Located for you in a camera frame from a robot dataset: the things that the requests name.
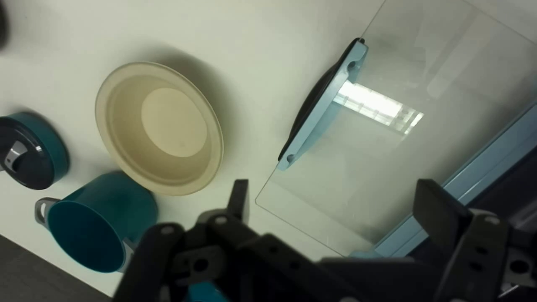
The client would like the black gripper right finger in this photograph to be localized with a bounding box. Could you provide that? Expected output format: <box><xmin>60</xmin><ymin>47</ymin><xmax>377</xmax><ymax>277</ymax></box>
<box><xmin>411</xmin><ymin>178</ymin><xmax>511</xmax><ymax>302</ymax></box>

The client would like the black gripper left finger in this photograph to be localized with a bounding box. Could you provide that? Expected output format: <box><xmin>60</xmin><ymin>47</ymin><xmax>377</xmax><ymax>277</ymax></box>
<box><xmin>112</xmin><ymin>178</ymin><xmax>308</xmax><ymax>302</ymax></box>

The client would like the glass oven door blue handle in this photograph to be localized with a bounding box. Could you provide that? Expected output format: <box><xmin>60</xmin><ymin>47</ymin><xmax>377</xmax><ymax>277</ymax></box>
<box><xmin>253</xmin><ymin>0</ymin><xmax>537</xmax><ymax>261</ymax></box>

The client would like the teal toy pot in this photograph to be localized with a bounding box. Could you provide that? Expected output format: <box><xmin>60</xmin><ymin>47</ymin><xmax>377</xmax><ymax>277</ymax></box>
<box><xmin>33</xmin><ymin>170</ymin><xmax>159</xmax><ymax>276</ymax></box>

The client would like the beige bowl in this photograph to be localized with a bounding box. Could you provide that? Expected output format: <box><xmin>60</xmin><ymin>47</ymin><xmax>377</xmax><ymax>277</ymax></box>
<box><xmin>93</xmin><ymin>59</ymin><xmax>226</xmax><ymax>198</ymax></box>

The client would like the teal pan with dark lid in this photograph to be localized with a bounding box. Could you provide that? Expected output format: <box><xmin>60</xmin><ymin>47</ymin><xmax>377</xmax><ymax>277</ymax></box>
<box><xmin>0</xmin><ymin>110</ymin><xmax>72</xmax><ymax>192</ymax></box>

